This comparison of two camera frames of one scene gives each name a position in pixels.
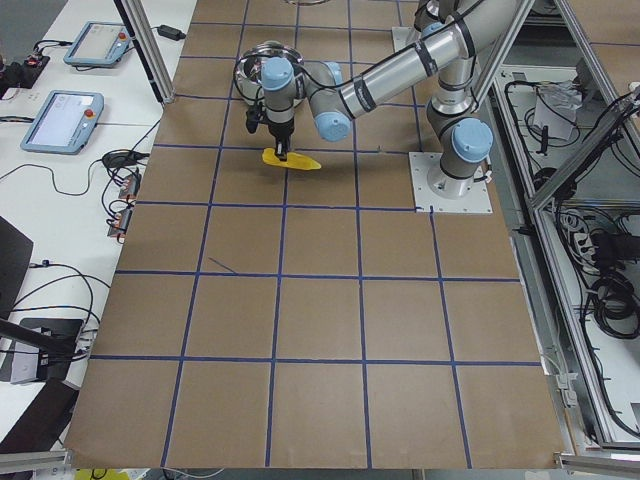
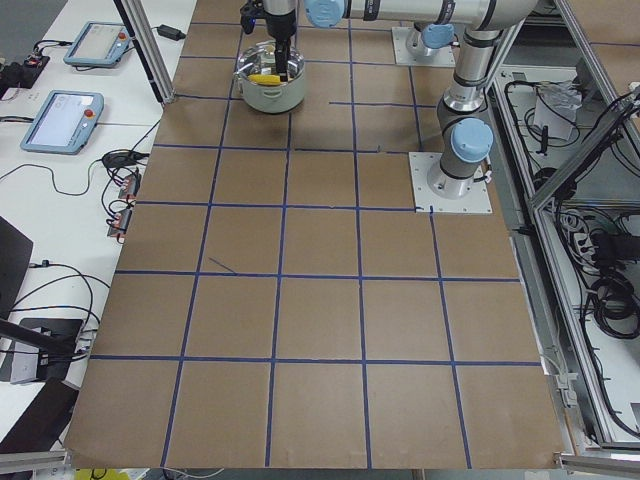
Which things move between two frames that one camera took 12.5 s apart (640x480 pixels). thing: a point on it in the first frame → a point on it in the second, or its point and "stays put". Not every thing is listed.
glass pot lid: [308, 2] → [260, 59]
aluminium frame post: [136, 21] stays put
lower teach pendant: [65, 123] stays put
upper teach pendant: [99, 44] stays put
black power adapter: [170, 32] stays put
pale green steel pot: [247, 71] → [271, 98]
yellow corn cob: [293, 159] → [265, 79]
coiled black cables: [613, 295] stays put
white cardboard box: [556, 107] stays put
